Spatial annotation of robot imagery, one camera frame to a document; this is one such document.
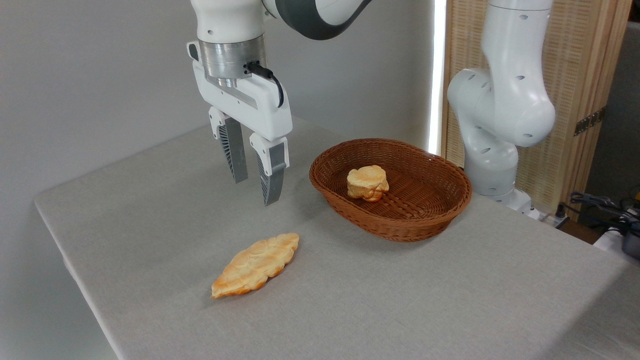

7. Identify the long golden bread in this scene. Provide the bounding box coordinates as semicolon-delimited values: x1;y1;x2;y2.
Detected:
211;232;300;299

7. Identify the bundle of dark cables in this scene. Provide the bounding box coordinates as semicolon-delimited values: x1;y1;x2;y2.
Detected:
569;191;640;236

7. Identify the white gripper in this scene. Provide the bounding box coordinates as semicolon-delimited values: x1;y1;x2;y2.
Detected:
187;41;294;207

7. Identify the small round golden bread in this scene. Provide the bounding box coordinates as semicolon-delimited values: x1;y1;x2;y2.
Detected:
347;165;390;203

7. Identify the dark metal screen hinge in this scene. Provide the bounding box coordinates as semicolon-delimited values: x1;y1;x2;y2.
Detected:
574;107;607;137

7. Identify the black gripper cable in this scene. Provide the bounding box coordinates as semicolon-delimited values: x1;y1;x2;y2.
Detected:
244;61;285;109

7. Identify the grey tablecloth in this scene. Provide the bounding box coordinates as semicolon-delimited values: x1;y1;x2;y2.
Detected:
34;116;640;360

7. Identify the brown oval wicker basket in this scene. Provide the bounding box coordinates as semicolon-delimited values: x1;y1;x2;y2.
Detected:
309;138;473;243

